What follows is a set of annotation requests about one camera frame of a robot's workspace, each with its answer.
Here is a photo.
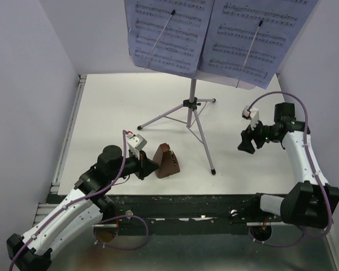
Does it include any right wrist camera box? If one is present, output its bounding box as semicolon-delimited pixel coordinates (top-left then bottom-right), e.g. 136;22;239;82
242;106;260;130

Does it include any lilac perforated music stand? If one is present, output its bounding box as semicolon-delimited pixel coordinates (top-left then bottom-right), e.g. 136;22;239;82
123;0;320;176

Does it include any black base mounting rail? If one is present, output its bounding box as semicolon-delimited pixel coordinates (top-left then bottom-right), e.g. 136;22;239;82
81;193;283;237

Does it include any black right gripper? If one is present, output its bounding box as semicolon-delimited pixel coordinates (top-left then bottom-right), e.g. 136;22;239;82
238;114;280;154

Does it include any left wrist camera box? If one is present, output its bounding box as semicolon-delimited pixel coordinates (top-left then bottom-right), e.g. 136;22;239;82
126;131;147;158

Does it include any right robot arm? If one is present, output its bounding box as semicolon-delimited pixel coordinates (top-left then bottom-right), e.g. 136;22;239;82
238;103;339;229

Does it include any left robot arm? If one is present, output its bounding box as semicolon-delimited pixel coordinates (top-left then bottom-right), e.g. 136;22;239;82
6;145;159;270

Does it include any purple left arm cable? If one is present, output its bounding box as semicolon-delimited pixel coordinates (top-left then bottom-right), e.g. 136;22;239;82
8;129;151;271

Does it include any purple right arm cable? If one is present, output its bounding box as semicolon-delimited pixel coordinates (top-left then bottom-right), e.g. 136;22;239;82
245;91;334;248

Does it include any lilac sheet music page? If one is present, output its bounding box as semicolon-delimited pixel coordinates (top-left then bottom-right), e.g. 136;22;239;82
124;0;214;78
199;1;318;89

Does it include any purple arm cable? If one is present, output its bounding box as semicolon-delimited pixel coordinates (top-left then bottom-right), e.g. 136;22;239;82
8;129;151;271
245;91;334;248

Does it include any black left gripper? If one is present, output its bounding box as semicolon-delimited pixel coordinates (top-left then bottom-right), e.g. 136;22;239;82
109;148;160;181

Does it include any brown wooden metronome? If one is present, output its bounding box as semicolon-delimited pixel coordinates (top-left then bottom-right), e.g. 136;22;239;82
153;143;180;179

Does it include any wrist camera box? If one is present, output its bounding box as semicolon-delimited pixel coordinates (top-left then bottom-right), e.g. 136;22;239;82
126;131;147;158
242;106;260;130

